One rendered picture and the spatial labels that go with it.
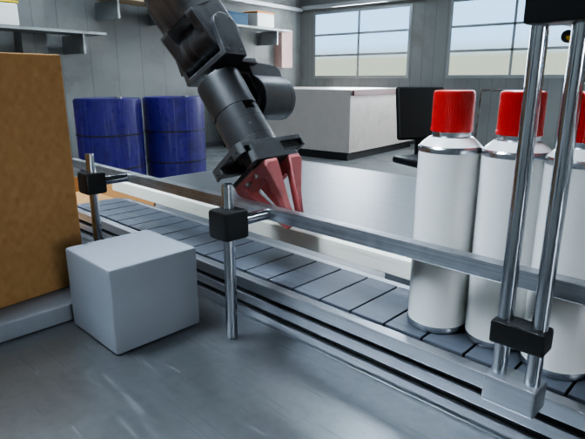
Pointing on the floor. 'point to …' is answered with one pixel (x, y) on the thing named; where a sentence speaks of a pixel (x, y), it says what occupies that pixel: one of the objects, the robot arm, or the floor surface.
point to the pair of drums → (175, 155)
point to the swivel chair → (413, 118)
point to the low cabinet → (343, 122)
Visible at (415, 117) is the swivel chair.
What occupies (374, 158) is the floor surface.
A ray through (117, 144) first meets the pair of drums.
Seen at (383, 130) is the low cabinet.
